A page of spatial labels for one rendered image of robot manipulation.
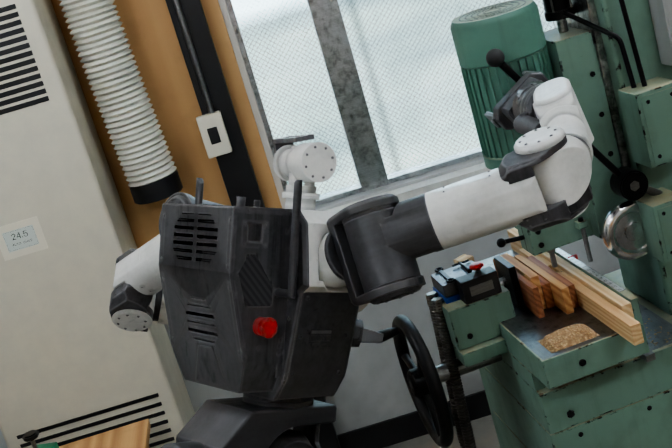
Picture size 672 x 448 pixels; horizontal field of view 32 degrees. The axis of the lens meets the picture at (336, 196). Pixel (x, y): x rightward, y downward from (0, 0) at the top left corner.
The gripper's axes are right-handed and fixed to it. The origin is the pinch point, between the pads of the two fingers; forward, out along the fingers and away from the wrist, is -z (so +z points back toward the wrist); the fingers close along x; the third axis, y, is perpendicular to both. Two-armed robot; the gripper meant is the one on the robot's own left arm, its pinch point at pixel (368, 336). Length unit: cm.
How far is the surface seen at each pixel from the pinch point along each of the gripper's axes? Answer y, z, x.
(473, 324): 5.2, -18.3, 11.0
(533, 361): -1.3, -24.5, 27.4
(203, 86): 72, 29, -104
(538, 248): 22.5, -28.9, 14.7
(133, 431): -30, 31, -107
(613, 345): 4, -37, 35
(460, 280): 13.4, -13.7, 12.3
